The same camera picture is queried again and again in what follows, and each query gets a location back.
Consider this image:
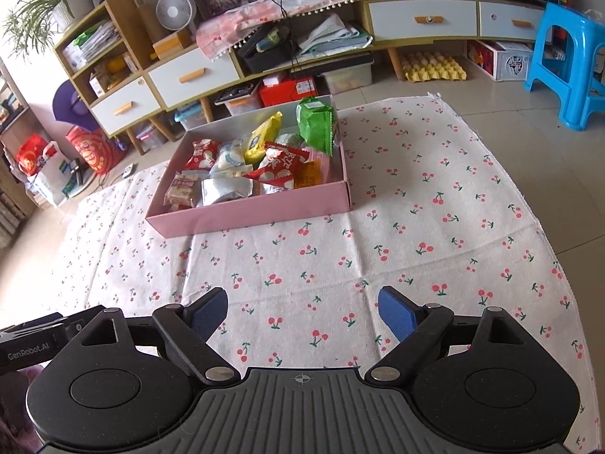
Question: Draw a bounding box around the small white desk fan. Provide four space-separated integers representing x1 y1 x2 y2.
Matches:
156 0 197 34

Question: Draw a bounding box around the tall wooden shelf cabinet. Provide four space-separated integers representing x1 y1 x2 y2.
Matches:
53 0 166 155

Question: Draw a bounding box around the brown wafer packet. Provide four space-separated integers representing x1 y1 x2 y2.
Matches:
163 173 202 208

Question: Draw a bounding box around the pile of folded bags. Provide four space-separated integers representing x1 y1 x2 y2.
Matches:
298 13 374 56

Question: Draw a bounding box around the red gift bag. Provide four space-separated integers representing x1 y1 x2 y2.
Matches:
16 133 60 176

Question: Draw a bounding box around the purple hat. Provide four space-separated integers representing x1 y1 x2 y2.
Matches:
52 80 96 129

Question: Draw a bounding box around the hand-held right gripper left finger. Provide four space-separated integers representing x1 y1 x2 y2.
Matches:
82 288 242 385

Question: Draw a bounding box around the potted green plant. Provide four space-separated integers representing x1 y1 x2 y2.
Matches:
2 0 96 60

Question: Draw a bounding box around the pink cardboard box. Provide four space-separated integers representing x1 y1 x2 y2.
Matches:
144 95 353 240

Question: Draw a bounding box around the yellow snack packet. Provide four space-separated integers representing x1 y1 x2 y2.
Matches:
243 112 284 164

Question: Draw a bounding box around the blue plastic stool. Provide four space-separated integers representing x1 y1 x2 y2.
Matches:
524 2 605 131

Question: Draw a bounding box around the low wooden tv cabinet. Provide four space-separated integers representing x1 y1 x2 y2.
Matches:
144 0 557 124

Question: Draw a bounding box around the stack of papers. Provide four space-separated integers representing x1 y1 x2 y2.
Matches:
64 21 119 70

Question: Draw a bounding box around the yellow egg tray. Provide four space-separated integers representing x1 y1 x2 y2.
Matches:
399 50 469 82

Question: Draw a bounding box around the red snack packet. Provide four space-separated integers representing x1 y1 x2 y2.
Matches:
246 142 311 190
182 138 221 171

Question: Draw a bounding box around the green snack packet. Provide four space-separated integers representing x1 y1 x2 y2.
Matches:
296 97 338 157

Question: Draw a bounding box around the white paper bag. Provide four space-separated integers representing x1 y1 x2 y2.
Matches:
28 142 81 207

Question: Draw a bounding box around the cherry print cloth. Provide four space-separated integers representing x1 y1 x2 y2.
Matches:
50 95 596 454

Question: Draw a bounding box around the white printed box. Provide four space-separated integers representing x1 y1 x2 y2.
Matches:
467 40 535 81

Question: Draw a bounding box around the white storage box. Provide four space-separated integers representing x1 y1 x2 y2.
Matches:
321 61 374 96

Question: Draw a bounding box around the small white snack packet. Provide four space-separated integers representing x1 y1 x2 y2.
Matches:
201 177 254 207

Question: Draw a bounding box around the red box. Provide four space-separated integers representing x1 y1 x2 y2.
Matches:
259 73 320 109

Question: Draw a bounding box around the white drawer wooden handle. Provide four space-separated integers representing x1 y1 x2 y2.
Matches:
366 0 478 41
478 1 554 41
147 47 242 107
90 77 162 138

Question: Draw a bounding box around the orange cracker packet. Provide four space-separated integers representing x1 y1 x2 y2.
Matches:
295 161 323 190

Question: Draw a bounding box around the storage box black top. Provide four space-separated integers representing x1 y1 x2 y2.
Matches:
215 82 264 117

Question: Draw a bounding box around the wooden bookshelf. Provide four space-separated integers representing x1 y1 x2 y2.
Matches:
0 64 34 247

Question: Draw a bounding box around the black case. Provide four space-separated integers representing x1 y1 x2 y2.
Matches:
236 23 296 75

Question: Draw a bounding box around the white blue bread packet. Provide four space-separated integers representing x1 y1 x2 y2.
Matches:
208 137 254 176

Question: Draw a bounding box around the red bag with face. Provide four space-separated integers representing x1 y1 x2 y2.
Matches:
65 125 126 176

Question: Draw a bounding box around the yellow box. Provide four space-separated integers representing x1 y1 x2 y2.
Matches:
152 30 192 60

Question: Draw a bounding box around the clear storage box blue lid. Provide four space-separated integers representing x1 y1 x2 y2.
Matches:
175 106 209 131

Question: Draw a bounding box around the person's left forearm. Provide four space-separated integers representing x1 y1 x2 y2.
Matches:
0 366 45 454

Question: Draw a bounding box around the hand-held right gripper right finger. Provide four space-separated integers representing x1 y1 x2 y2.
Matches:
366 286 527 383

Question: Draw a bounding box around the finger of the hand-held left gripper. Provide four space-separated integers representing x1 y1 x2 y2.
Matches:
0 313 62 332
0 306 107 341

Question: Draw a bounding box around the black cable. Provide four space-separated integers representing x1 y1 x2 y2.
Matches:
258 0 304 77

